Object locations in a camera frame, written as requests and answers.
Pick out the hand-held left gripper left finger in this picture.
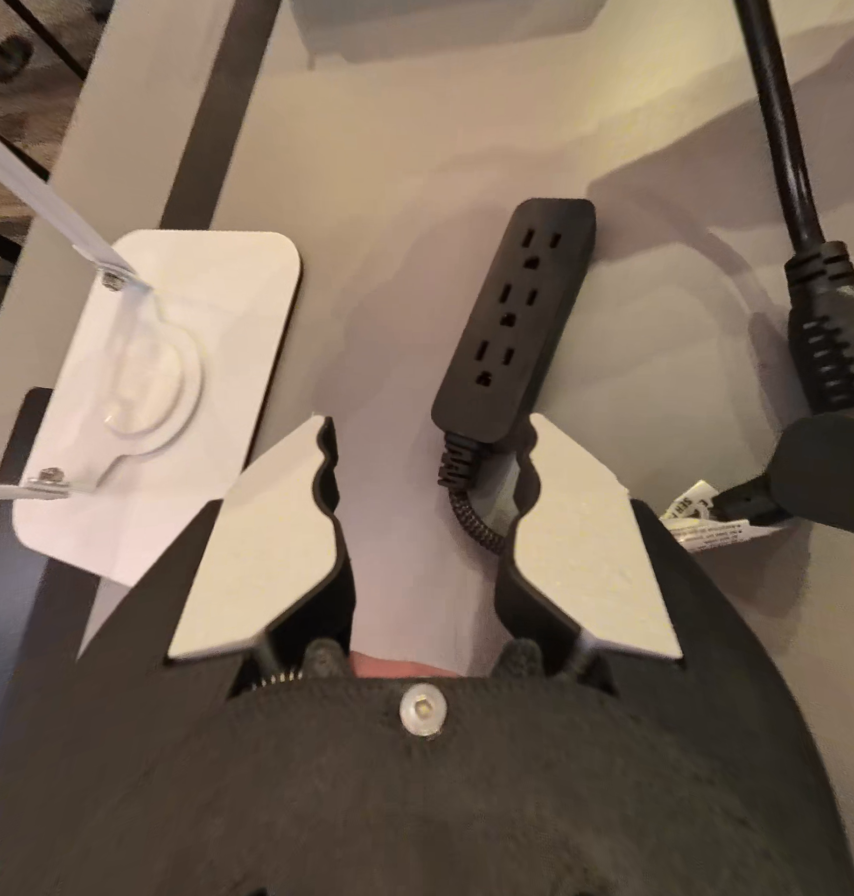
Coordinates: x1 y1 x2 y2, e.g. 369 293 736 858
165 415 357 662

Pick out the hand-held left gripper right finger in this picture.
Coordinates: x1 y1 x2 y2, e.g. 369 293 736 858
496 412 685 676

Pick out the black braided strip cable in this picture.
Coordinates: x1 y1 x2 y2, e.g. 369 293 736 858
436 430 533 561

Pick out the black power strip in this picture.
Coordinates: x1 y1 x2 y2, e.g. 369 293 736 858
430 197 598 445

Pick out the black power cord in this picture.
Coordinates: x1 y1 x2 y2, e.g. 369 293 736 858
731 0 830 256

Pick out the black flat strip plug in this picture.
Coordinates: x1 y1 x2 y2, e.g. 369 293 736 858
714 412 854 540

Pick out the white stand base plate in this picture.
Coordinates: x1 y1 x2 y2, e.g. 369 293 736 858
10 230 303 588

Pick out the black cord connector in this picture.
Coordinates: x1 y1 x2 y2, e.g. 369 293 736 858
783 240 854 415

